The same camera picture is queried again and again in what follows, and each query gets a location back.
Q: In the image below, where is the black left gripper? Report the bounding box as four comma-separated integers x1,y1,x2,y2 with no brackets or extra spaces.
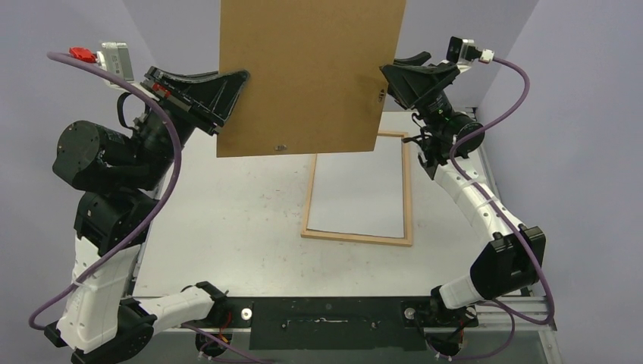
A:
127,64,250,189

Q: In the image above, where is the brown cardboard backing board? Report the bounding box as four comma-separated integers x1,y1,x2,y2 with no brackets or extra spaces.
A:
216,0,406,158

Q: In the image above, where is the light wooden picture frame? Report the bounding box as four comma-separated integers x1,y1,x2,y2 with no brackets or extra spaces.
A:
300,131,415,248

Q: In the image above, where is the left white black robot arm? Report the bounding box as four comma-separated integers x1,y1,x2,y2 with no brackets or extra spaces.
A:
44,67,249,363

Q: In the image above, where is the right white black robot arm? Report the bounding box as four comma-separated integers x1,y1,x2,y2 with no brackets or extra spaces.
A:
380,52,546,325

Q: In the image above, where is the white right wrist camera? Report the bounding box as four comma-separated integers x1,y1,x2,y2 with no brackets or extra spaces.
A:
445,36,495,64

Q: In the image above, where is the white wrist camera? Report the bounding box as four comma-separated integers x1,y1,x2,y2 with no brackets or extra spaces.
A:
445,36,495,64
96,42,135,83

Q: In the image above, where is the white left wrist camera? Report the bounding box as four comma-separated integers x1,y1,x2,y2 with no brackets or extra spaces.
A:
96,42,135,83

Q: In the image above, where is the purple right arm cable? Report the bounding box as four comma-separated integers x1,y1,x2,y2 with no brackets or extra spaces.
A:
427,55,557,362

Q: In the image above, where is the front aluminium black mounting rail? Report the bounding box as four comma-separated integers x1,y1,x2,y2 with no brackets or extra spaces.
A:
95,295,563,364

